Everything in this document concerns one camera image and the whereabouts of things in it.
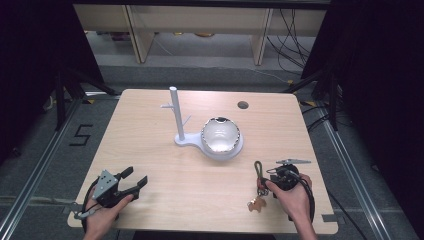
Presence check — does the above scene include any keychain with green cord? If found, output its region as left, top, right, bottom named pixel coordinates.
left=246, top=160, right=269, bottom=213

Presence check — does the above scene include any white jewellery stand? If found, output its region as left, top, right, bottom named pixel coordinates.
left=160, top=86, right=245, bottom=161

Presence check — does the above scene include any black metal stand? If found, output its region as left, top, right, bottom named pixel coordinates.
left=283, top=68, right=340, bottom=132
left=54, top=66, right=119, bottom=132

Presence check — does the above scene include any white floor cable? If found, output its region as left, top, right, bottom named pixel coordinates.
left=196, top=64, right=292, bottom=85

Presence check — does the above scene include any silver cable plug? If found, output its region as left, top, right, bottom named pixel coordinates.
left=73, top=207, right=100, bottom=221

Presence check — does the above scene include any beige wooden shelf unit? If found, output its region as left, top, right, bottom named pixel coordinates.
left=73, top=4, right=328, bottom=66

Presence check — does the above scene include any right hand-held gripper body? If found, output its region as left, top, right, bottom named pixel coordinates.
left=268, top=158, right=312, bottom=193

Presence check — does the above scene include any black curtain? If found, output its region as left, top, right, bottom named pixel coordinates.
left=0, top=0, right=105, bottom=164
left=301, top=0, right=424, bottom=234

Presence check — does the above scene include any grey table bracket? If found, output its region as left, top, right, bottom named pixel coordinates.
left=64, top=201, right=83, bottom=215

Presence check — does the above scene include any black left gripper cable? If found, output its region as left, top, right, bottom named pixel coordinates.
left=80, top=176, right=102, bottom=234

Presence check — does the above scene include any bundle of black hanging cables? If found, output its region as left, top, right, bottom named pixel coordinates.
left=265, top=8, right=318, bottom=76

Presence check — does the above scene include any white bowl with gold rim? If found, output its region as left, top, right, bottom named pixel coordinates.
left=200, top=116, right=241, bottom=154

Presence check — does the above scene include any aluminium floor rail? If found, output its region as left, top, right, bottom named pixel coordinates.
left=0, top=98, right=84, bottom=240
left=313, top=99, right=393, bottom=240

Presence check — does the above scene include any person's right hand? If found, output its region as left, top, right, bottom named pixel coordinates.
left=256, top=173, right=315, bottom=231

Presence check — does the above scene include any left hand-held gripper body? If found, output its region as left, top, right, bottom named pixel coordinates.
left=91, top=169, right=135, bottom=209

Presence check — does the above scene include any black floor cable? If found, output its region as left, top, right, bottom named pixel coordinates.
left=326, top=188, right=363, bottom=240

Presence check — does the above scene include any person's left hand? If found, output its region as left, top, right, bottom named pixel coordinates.
left=83, top=194, right=135, bottom=238

